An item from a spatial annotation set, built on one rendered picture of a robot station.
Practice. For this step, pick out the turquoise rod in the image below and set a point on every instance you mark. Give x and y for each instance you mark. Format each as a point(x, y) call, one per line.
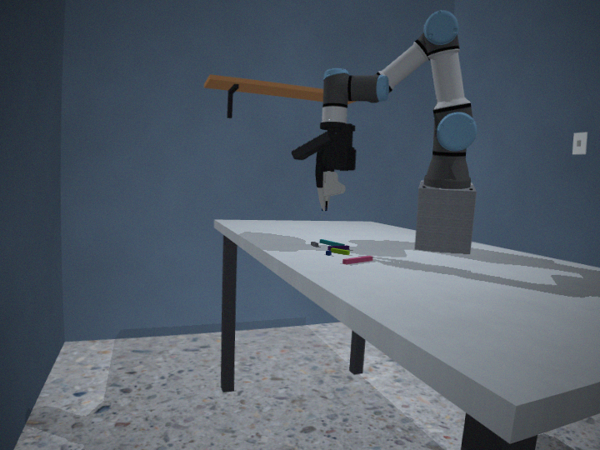
point(331, 243)

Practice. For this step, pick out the pink rod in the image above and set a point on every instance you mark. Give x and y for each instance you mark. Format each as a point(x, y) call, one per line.
point(357, 260)

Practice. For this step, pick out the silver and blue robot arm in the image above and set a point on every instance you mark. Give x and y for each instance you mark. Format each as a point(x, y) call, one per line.
point(455, 129)

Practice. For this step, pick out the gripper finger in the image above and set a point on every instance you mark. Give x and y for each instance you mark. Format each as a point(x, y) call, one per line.
point(325, 184)
point(335, 178)

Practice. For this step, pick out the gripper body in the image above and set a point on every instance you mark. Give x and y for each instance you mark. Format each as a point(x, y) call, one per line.
point(336, 153)

